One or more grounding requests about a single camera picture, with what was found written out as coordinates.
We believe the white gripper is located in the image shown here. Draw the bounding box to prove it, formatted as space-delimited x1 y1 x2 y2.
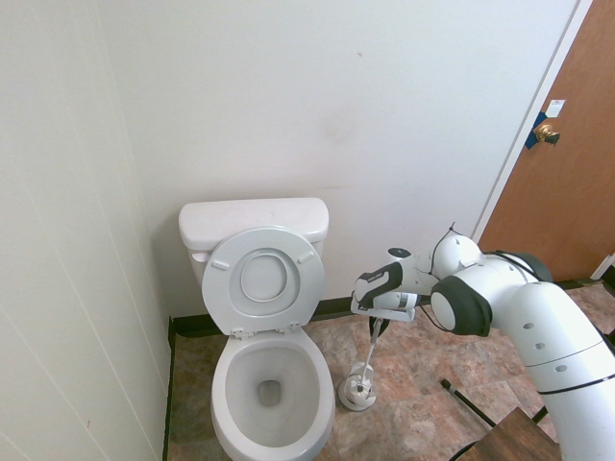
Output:
350 287 419 338

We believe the white toilet brush grey handle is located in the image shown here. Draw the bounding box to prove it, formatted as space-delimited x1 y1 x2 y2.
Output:
346 318 386 401

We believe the black baseboard behind toilet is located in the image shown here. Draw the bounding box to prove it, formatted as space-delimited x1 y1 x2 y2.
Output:
169 279 615 338

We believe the white toilet brush holder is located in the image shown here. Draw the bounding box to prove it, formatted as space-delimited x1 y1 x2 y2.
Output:
336 361 378 414

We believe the white toilet seat and lid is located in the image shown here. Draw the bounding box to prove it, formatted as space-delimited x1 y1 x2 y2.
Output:
201 225 327 340

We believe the white toilet bowl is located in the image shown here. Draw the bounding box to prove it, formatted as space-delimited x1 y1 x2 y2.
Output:
210 329 337 461

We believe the white toilet tank lid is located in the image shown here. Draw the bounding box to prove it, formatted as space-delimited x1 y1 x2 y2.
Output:
178 197 332 252

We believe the white toilet tank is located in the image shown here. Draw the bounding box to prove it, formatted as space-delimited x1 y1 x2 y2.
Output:
184 233 330 295

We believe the black baseboard beside toilet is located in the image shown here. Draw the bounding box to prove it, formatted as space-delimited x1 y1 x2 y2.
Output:
160 314 179 461

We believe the dark wooden table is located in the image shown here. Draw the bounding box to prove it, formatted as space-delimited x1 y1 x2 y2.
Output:
472 406 561 461

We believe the brown wooden door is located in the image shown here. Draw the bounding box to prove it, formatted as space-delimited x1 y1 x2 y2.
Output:
478 0 615 284

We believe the blue tape strip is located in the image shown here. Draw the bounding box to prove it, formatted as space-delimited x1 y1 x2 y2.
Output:
524 110 554 151

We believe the brass door knob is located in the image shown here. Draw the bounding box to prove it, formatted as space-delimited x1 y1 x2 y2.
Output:
533 121 563 146

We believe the black floor cable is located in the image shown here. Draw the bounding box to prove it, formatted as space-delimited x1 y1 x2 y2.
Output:
450 438 482 461

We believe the white door frame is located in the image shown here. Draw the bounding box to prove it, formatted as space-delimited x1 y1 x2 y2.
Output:
470 0 598 244

